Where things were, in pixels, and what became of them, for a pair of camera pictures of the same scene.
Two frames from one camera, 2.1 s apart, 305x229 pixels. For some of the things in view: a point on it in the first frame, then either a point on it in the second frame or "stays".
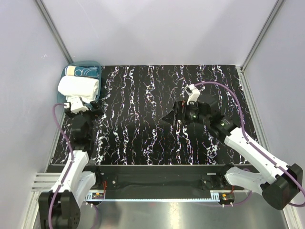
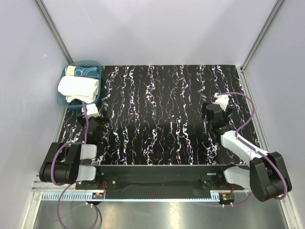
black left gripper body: x=89 y=115 → x=100 y=121
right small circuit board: x=226 y=197 stays
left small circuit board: x=96 y=195 stays
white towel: x=73 y=86 stays
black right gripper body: x=189 y=113 → x=228 y=112
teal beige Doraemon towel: x=92 y=72 stays
